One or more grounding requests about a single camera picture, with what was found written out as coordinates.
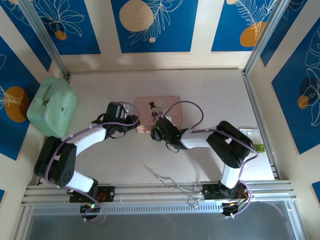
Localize pink cartoon tin box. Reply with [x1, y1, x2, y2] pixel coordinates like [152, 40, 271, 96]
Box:
[135, 95, 183, 126]

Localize metal forceps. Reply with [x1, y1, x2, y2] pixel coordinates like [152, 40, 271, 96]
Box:
[143, 163, 204, 209]

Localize mint green zip bag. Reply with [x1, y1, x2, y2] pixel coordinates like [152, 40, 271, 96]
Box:
[26, 77, 79, 138]

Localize clear plastic container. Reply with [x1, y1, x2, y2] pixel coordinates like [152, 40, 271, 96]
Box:
[238, 127, 260, 146]

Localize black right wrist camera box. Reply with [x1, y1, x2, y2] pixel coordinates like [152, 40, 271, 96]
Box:
[155, 117, 180, 137]

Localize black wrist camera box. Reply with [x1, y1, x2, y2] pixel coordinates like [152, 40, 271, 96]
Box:
[106, 101, 128, 120]
[155, 117, 180, 137]

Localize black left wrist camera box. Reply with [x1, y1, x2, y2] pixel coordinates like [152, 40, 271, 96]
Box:
[106, 101, 128, 120]

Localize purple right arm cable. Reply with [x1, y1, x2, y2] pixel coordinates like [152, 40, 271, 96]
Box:
[162, 100, 260, 219]

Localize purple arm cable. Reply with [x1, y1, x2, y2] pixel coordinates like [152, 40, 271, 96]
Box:
[46, 101, 141, 226]
[162, 100, 260, 219]

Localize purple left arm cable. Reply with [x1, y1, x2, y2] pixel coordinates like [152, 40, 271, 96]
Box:
[46, 101, 141, 226]

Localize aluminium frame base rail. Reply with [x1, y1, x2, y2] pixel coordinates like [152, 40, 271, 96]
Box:
[21, 179, 298, 209]

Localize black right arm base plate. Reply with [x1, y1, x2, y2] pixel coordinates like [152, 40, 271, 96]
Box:
[203, 183, 252, 201]

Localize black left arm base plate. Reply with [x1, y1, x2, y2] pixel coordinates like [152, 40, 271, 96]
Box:
[69, 185, 116, 204]

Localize slotted grey cable duct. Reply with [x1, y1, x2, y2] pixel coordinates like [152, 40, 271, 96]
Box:
[29, 203, 226, 216]

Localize aluminium frame side rail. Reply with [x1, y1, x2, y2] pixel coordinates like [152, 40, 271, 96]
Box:
[241, 71, 283, 181]

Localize aluminium frame post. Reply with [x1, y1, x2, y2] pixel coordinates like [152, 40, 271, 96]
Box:
[19, 0, 70, 79]
[243, 0, 293, 76]

